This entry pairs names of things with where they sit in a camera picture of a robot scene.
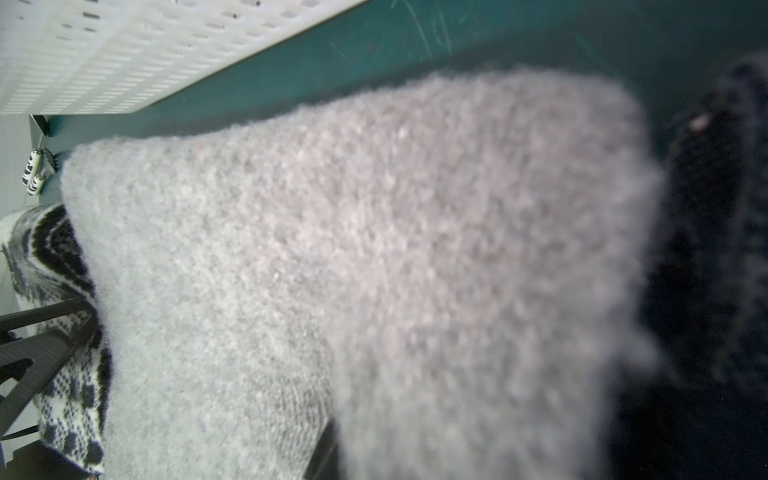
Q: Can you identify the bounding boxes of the white plastic basket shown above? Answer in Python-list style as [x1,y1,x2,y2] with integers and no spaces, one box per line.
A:
[1,0,357,115]

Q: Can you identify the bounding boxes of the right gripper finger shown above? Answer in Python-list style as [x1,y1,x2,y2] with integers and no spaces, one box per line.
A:
[303,420,339,480]

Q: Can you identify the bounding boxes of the navy plaid scarf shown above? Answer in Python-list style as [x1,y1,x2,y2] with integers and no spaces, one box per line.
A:
[609,51,767,479]

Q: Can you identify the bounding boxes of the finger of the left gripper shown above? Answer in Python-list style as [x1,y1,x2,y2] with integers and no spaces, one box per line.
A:
[1,299,98,434]

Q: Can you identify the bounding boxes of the green table mat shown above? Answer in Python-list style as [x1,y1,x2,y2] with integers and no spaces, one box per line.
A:
[46,1,767,217]

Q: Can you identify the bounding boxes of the black white smiley scarf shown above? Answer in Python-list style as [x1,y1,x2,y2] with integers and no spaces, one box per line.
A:
[1,203,111,474]

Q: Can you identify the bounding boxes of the grey scarf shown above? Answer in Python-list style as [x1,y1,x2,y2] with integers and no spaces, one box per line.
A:
[61,70,664,479]

